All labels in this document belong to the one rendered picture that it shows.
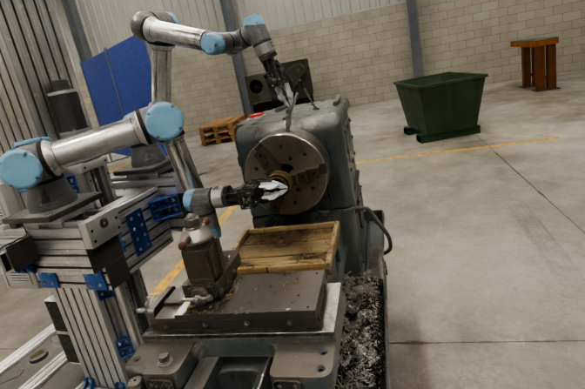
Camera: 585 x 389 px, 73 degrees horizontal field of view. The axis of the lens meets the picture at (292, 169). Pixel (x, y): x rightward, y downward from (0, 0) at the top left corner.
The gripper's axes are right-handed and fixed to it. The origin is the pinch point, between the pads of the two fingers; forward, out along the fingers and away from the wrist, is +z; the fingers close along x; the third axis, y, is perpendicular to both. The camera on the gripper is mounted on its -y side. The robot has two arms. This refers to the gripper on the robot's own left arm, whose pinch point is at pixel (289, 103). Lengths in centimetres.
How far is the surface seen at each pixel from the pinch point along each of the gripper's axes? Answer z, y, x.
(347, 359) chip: 78, 51, -2
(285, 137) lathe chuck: 9.9, 17.8, -1.7
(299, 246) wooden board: 44, 36, -7
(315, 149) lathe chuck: 18.0, 17.5, 6.5
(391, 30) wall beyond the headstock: -43, -982, 82
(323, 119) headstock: 11.0, 0.1, 10.0
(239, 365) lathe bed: 48, 84, -14
